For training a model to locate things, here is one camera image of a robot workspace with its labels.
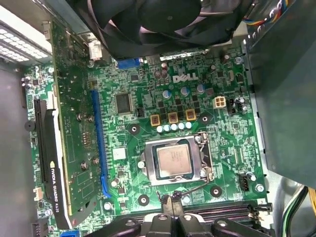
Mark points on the black PC case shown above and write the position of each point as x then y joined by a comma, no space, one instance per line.
12,148

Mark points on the metal socket cover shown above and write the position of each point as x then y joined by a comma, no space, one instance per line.
168,142

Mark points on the green motherboard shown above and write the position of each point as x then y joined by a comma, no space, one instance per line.
222,128

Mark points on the grey power supply unit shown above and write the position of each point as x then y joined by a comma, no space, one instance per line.
284,98

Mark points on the silver CPU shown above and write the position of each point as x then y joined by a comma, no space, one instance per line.
174,160

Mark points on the black graphics card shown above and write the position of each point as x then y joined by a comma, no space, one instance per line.
74,123

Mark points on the blue board connector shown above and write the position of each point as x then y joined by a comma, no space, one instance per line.
128,63

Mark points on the black case fan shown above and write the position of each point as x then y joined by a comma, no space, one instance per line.
160,19

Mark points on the metal locking lever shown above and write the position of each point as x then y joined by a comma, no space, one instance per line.
197,187

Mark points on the blue expansion slot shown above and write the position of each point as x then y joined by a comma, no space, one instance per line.
100,138

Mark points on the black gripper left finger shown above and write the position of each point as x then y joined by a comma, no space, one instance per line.
158,227

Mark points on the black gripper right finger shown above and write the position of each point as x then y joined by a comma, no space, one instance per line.
190,227

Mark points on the black RAM slot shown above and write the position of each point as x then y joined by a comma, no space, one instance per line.
229,217
222,207

